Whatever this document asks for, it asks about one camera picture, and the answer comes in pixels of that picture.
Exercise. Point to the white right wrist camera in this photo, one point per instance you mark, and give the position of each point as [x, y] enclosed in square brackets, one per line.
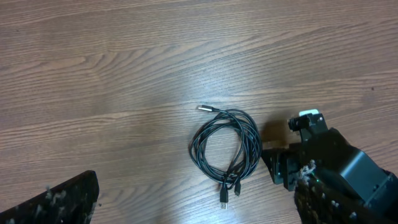
[309, 124]

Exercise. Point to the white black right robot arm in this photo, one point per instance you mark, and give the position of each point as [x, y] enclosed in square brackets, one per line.
[333, 181]

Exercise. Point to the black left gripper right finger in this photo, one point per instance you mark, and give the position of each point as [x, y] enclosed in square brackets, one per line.
[317, 202]

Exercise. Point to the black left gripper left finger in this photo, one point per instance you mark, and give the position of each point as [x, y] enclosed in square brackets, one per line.
[71, 202]

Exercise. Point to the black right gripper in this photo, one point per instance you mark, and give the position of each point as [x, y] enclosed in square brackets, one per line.
[286, 165]

